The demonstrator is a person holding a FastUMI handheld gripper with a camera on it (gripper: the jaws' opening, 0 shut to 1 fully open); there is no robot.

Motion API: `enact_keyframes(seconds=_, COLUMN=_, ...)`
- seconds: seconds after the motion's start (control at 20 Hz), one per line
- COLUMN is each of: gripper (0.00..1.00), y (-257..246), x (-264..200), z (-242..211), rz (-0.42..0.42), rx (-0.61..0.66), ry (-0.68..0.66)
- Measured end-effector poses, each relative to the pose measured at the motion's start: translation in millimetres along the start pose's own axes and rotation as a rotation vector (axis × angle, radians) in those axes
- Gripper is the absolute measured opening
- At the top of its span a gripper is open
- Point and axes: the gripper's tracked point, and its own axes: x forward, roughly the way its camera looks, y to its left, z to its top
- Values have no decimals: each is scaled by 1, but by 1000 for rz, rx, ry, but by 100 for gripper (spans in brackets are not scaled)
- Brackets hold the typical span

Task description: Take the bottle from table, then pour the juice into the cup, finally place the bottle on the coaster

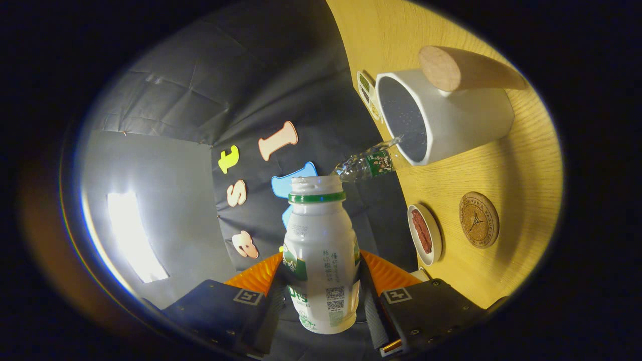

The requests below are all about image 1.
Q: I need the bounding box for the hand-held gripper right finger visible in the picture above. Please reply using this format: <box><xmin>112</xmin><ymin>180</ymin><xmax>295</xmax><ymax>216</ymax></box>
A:
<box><xmin>357</xmin><ymin>249</ymin><xmax>508</xmax><ymax>357</ymax></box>

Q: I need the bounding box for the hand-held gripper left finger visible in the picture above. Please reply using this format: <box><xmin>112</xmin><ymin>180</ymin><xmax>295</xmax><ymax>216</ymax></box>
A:
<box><xmin>143</xmin><ymin>251</ymin><xmax>289</xmax><ymax>357</ymax></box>

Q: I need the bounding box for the round cork coaster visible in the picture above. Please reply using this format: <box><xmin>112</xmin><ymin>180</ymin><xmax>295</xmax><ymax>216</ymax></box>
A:
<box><xmin>459</xmin><ymin>191</ymin><xmax>500</xmax><ymax>249</ymax></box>

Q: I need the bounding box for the white juice bottle green label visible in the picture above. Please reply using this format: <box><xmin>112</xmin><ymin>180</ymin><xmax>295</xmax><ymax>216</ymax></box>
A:
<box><xmin>282</xmin><ymin>175</ymin><xmax>362</xmax><ymax>335</ymax></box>

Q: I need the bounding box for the white cup with wooden handle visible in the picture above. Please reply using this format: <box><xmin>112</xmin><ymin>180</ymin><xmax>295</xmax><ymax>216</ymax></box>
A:
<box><xmin>375</xmin><ymin>45</ymin><xmax>527</xmax><ymax>167</ymax></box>

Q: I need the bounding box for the clear plastic water bottle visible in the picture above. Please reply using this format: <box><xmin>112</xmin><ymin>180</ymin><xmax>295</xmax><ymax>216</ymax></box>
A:
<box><xmin>334</xmin><ymin>135</ymin><xmax>403</xmax><ymax>183</ymax></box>

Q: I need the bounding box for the white round plate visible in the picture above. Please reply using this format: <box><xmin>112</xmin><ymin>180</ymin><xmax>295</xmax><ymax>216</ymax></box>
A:
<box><xmin>407</xmin><ymin>203</ymin><xmax>443</xmax><ymax>267</ymax></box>

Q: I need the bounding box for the red meat strip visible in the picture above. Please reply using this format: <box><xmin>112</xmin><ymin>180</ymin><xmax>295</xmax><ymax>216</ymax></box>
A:
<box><xmin>412</xmin><ymin>209</ymin><xmax>433</xmax><ymax>254</ymax></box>

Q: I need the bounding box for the wooden table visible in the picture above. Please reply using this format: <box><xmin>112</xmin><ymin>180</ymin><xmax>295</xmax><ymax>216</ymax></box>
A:
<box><xmin>326</xmin><ymin>0</ymin><xmax>563</xmax><ymax>310</ymax></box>

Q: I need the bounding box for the white divided tray with beans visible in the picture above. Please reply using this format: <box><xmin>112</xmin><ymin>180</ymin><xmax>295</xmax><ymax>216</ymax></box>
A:
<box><xmin>357</xmin><ymin>70</ymin><xmax>383</xmax><ymax>123</ymax></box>

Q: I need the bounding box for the black backdrop cloth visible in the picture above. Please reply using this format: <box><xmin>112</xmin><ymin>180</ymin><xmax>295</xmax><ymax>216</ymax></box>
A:
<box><xmin>95</xmin><ymin>0</ymin><xmax>419</xmax><ymax>274</ymax></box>

